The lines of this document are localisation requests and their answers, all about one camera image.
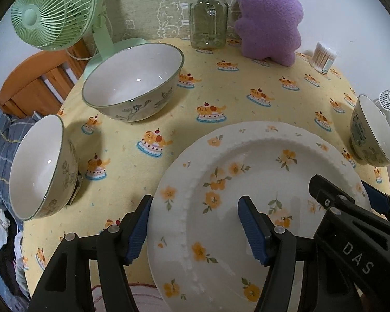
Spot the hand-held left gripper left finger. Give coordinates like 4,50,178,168
29,194,153,312

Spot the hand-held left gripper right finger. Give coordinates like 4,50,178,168
237,195,345,312

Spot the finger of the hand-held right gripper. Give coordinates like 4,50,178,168
308,174,372,216
363,183,390,217

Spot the white plate with orange flowers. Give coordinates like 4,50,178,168
147,121,373,306

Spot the large white bowl green rim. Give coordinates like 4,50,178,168
82,42,185,123

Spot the small bowl with green pattern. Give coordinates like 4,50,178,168
350,94,390,167

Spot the yellow printed tablecloth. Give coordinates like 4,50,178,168
21,37,390,300

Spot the small white bowl green rim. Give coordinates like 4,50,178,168
9,114,79,220

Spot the cotton swab container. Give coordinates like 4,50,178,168
312,42,339,74

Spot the pile of clothes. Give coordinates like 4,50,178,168
0,205,30,300

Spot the blue plaid pillow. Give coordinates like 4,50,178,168
0,110,53,209

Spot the purple plush toy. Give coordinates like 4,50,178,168
235,0,304,66

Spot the glass jar with black lid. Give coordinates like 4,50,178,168
188,0,229,51

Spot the green desk fan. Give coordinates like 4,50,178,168
11,0,150,82

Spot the green printed wall cloth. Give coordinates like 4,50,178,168
106,0,300,42

